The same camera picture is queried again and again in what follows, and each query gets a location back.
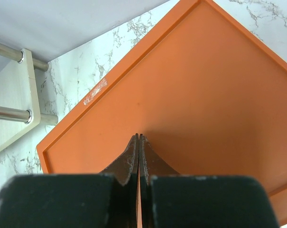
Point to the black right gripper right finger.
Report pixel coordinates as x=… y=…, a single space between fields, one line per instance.
x=150 y=163

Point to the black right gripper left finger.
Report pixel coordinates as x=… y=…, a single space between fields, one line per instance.
x=124 y=196

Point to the orange drawer box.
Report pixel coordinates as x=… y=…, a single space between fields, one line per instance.
x=209 y=96

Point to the white two-tier shelf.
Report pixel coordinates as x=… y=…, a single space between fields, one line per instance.
x=19 y=104

